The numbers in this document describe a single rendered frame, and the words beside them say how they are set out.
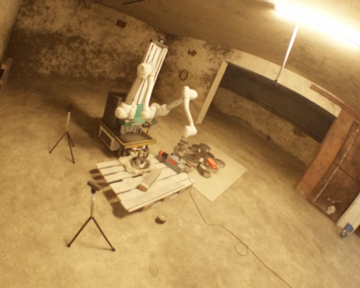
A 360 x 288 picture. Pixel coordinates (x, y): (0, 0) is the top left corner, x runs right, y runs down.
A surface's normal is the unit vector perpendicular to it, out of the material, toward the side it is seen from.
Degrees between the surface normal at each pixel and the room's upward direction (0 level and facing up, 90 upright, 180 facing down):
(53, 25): 90
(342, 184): 90
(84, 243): 0
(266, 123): 90
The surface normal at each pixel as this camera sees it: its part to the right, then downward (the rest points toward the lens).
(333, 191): -0.62, 0.08
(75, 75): 0.70, 0.52
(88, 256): 0.37, -0.85
